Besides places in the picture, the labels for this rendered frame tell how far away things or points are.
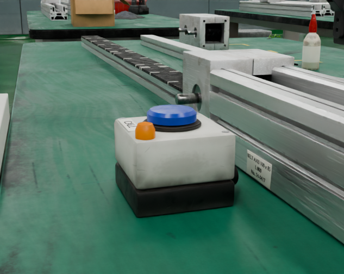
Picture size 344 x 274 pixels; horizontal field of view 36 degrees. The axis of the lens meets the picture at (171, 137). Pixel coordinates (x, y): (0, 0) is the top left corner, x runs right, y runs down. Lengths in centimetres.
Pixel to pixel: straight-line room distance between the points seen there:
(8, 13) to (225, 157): 1110
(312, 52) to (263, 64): 61
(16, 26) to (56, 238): 1112
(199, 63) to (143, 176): 23
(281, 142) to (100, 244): 16
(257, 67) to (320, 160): 22
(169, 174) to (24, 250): 12
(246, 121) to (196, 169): 10
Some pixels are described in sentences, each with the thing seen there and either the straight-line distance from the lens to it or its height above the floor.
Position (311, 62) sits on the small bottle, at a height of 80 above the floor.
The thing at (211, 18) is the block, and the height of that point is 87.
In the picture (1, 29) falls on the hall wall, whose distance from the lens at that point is 1149.
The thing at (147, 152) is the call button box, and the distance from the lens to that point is 39.
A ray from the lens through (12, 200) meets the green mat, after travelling 45.
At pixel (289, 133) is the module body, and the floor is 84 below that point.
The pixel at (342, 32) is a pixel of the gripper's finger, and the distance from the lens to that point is 69.
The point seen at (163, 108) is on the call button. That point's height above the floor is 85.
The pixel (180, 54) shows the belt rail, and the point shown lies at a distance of 136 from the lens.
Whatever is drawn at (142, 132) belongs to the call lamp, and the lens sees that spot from 38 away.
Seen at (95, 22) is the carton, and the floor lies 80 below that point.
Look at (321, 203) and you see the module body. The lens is 39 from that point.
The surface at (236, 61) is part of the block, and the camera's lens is 57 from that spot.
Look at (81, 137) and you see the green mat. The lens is 63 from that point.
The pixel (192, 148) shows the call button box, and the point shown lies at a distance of 40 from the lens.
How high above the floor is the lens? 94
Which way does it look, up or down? 15 degrees down
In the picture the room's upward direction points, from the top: straight up
